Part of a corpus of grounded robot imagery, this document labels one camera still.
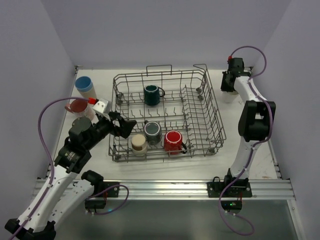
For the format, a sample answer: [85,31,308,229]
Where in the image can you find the white faceted ceramic mug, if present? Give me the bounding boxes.
[221,91,238,103]

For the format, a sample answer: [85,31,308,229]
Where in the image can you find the dark grey mug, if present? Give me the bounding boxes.
[143,121,162,146]

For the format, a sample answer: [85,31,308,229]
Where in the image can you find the pink ghost pattern mug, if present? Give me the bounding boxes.
[64,99,95,121]

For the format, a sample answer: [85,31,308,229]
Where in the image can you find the beige plastic tumbler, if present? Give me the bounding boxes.
[80,86,97,99]

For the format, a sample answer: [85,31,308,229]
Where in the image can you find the dark green mug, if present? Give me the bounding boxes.
[143,85,166,106]

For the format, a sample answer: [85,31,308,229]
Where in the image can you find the blue plastic tumbler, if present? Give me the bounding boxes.
[74,76,94,93]

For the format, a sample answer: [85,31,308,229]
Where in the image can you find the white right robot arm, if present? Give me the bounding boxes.
[220,56,276,185]

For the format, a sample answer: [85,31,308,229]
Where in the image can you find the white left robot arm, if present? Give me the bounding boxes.
[5,112,137,240]

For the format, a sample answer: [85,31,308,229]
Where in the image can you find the cream and brown mug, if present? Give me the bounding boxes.
[131,134,148,157]

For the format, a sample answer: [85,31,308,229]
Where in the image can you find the red mug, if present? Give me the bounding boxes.
[164,130,187,155]

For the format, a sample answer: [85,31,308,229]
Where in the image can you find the left black controller box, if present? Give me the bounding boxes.
[84,200,106,212]

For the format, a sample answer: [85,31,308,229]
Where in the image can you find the black controller box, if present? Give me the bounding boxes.
[84,200,106,212]
[221,200,243,214]

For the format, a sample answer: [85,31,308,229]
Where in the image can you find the right black controller box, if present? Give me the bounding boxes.
[221,200,243,214]

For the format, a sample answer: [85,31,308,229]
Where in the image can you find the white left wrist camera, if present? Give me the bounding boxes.
[92,98,112,119]

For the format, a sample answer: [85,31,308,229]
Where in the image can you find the grey wire dish rack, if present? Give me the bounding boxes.
[108,64,226,162]

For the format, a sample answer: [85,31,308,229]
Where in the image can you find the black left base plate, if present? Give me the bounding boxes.
[88,181,120,199]

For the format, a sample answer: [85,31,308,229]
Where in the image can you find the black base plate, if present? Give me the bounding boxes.
[206,176,252,198]
[88,181,120,199]

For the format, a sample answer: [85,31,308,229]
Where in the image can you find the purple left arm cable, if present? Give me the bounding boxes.
[7,97,130,240]

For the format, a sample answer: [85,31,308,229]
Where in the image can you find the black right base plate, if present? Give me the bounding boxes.
[206,176,252,198]

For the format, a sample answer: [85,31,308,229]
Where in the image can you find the aluminium mounting rail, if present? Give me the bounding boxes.
[32,178,296,200]

